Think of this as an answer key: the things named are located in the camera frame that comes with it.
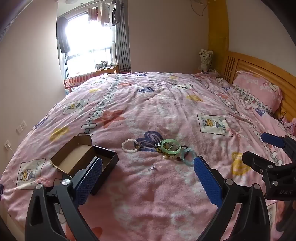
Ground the wooden headboard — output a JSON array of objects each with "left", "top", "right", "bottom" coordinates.
[{"left": 222, "top": 50, "right": 296, "bottom": 139}]

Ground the black cable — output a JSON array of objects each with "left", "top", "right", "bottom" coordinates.
[{"left": 277, "top": 108, "right": 295, "bottom": 131}]

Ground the wooden desk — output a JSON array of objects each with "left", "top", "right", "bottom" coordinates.
[{"left": 95, "top": 65, "right": 119, "bottom": 76}]

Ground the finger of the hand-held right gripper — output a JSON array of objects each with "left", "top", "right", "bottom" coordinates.
[
  {"left": 242, "top": 151, "right": 281, "bottom": 178},
  {"left": 261, "top": 133, "right": 296, "bottom": 158}
]

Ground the dark bead bracelet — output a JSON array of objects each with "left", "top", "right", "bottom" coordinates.
[{"left": 173, "top": 145, "right": 188, "bottom": 163}]

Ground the hanging white garment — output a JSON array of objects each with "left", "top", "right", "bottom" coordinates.
[{"left": 98, "top": 2, "right": 112, "bottom": 25}]

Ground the window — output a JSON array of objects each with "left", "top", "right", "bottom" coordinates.
[{"left": 62, "top": 16, "right": 116, "bottom": 77}]

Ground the gold bead bracelet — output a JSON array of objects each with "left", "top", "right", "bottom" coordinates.
[{"left": 155, "top": 147, "right": 176, "bottom": 160}]

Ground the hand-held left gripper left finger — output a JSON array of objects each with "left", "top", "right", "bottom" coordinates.
[{"left": 24, "top": 156, "right": 103, "bottom": 241}]

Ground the pink printed blanket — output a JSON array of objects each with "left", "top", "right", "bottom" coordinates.
[{"left": 0, "top": 72, "right": 296, "bottom": 241}]

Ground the hanging pink striped garment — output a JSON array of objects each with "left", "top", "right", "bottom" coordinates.
[{"left": 87, "top": 6, "right": 99, "bottom": 22}]

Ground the green jade bangle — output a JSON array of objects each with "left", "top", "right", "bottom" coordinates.
[{"left": 161, "top": 139, "right": 181, "bottom": 155}]

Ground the white bead bracelet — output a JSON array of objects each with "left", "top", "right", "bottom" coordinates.
[{"left": 122, "top": 138, "right": 140, "bottom": 153}]

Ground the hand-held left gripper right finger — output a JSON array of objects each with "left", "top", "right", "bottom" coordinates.
[{"left": 194, "top": 155, "right": 271, "bottom": 241}]

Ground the light blue bead bracelet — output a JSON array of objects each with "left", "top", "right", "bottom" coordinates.
[{"left": 180, "top": 147, "right": 197, "bottom": 166}]

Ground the grey pearl bead bracelet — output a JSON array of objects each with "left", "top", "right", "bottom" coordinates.
[{"left": 156, "top": 142, "right": 181, "bottom": 151}]

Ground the white flower bouquet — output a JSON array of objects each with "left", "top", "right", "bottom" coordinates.
[{"left": 198, "top": 49, "right": 214, "bottom": 72}]

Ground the hanging dark grey garment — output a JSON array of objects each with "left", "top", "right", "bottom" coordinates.
[{"left": 112, "top": 0, "right": 122, "bottom": 26}]

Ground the pink printed pillow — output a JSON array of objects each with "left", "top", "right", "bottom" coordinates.
[{"left": 232, "top": 71, "right": 283, "bottom": 116}]

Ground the black box with cardboard lid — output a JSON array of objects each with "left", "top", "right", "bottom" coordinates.
[{"left": 50, "top": 135, "right": 119, "bottom": 195}]

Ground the grey striped curtain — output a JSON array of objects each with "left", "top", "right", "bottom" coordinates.
[{"left": 114, "top": 9, "right": 132, "bottom": 74}]

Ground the yellow wooden pillar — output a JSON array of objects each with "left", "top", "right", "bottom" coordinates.
[{"left": 208, "top": 0, "right": 229, "bottom": 80}]

